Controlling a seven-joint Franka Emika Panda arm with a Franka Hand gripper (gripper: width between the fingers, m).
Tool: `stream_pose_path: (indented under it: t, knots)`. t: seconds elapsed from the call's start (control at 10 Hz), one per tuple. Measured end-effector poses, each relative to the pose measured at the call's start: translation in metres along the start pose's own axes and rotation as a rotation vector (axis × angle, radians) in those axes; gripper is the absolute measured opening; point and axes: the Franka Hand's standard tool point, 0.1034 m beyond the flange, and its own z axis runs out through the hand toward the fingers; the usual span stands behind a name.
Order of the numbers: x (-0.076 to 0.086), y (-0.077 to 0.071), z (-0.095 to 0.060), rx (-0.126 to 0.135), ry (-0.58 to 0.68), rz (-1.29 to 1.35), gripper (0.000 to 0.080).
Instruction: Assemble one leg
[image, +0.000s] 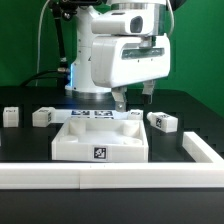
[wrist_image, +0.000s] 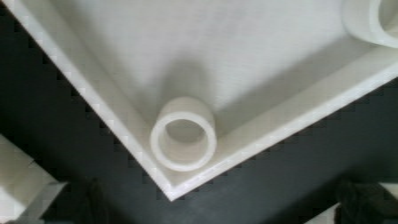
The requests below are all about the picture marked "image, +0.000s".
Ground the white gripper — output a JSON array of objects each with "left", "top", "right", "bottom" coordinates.
[{"left": 91, "top": 35, "right": 170, "bottom": 112}]

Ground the white square tabletop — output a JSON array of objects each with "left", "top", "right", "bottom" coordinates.
[{"left": 51, "top": 117, "right": 149, "bottom": 163}]

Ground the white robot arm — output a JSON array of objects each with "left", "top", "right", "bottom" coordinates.
[{"left": 68, "top": 0, "right": 173, "bottom": 111}]

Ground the white U-shaped fence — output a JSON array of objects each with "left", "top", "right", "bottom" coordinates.
[{"left": 0, "top": 132, "right": 224, "bottom": 189}]

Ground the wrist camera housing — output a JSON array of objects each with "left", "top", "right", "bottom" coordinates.
[{"left": 91, "top": 10, "right": 156, "bottom": 35}]

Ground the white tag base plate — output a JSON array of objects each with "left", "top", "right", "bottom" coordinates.
[{"left": 51, "top": 109, "right": 128, "bottom": 123}]

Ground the black cable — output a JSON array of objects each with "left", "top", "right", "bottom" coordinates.
[{"left": 19, "top": 69, "right": 68, "bottom": 88}]

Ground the white cable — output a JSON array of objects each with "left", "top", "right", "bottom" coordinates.
[{"left": 35, "top": 0, "right": 51, "bottom": 88}]

